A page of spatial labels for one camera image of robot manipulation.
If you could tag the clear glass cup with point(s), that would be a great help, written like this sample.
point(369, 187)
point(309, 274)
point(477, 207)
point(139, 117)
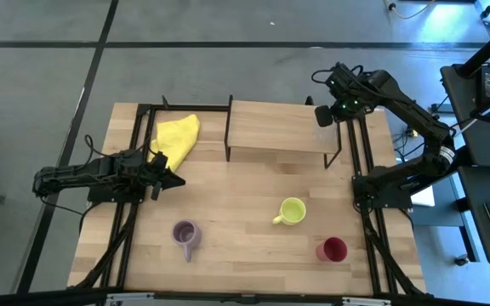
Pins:
point(326, 138)

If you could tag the red cup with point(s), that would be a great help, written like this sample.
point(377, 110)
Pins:
point(335, 250)

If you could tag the black metal table frame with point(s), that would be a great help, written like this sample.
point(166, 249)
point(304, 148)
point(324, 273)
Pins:
point(194, 108)

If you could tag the dark grey desk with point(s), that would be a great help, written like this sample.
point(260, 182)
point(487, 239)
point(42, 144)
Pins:
point(483, 140)

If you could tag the black diagonal pole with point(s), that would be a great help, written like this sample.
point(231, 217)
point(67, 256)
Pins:
point(487, 49)

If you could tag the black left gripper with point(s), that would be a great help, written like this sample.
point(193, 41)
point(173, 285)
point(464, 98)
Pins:
point(151, 174)

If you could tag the purple ribbed mug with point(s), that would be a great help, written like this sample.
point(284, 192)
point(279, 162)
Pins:
point(185, 234)

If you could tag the wooden shelf with black legs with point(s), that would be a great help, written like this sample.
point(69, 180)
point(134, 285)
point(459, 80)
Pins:
point(270, 125)

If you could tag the black front crossbar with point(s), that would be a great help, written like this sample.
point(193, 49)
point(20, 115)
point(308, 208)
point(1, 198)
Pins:
point(245, 298)

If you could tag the yellow cloth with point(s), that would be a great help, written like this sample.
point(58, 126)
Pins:
point(177, 136)

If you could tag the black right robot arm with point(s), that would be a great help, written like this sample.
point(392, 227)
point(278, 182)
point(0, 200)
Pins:
point(415, 111)

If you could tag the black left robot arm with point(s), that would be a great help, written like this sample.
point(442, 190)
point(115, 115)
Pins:
point(75, 176)

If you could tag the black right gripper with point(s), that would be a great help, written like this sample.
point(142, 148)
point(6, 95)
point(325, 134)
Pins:
point(351, 106)

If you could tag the yellow-green mug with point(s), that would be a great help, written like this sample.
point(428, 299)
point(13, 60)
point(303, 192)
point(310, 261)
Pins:
point(292, 211)

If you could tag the white box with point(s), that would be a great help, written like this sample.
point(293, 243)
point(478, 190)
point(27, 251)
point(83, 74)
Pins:
point(424, 197)

